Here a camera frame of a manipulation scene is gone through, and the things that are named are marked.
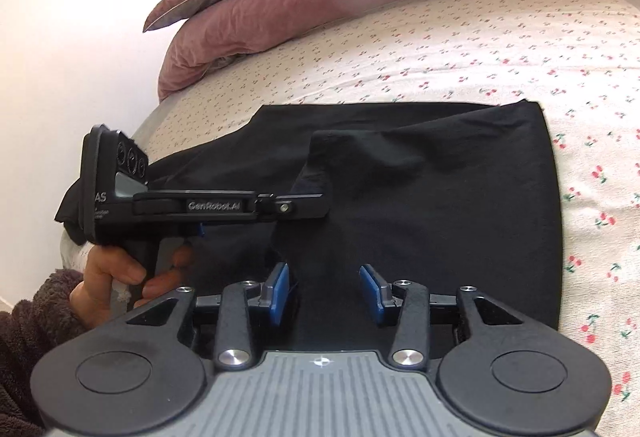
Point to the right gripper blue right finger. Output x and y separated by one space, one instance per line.
377 294

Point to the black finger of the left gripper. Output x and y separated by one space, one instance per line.
274 207

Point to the person's left hand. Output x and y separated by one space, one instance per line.
91 299

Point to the dark fleece sleeve forearm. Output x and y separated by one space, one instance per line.
28 332

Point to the cherry print sheet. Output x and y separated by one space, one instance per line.
577 59

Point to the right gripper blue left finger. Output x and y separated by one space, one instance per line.
274 293

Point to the black pants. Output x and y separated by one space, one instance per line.
442 194

